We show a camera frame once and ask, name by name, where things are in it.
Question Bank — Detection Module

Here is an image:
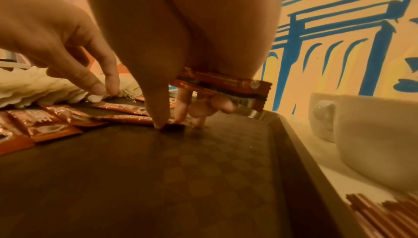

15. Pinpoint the person's right hand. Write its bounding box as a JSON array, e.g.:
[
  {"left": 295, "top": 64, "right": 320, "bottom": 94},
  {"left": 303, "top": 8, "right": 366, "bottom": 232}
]
[{"left": 78, "top": 0, "right": 285, "bottom": 131}]

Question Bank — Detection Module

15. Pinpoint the person's left hand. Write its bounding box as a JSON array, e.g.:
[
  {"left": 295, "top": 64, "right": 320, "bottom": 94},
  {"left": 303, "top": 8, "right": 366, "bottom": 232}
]
[{"left": 0, "top": 0, "right": 122, "bottom": 97}]

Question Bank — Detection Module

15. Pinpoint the row of tea bags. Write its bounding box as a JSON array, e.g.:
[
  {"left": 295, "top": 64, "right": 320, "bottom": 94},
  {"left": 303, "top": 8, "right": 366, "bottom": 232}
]
[{"left": 0, "top": 67, "right": 141, "bottom": 110}]

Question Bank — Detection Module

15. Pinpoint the row of red Nescafe sachets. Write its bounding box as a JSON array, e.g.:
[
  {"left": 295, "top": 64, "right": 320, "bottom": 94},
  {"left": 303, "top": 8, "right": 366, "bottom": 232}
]
[{"left": 0, "top": 95, "right": 187, "bottom": 156}]

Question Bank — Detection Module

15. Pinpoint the dark brown tray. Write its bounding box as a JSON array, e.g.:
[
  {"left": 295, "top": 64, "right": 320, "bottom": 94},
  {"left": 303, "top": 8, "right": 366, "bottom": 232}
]
[{"left": 0, "top": 95, "right": 367, "bottom": 238}]

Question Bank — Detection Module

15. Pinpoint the bundle of red stir sticks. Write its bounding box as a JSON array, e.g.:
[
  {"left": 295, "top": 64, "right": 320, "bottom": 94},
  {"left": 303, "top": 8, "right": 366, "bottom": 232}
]
[{"left": 345, "top": 190, "right": 418, "bottom": 238}]

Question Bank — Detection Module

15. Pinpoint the small white cup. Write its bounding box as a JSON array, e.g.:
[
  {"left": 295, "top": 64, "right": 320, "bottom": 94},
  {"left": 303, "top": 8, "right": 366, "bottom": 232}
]
[
  {"left": 331, "top": 94, "right": 418, "bottom": 191},
  {"left": 307, "top": 92, "right": 340, "bottom": 144}
]

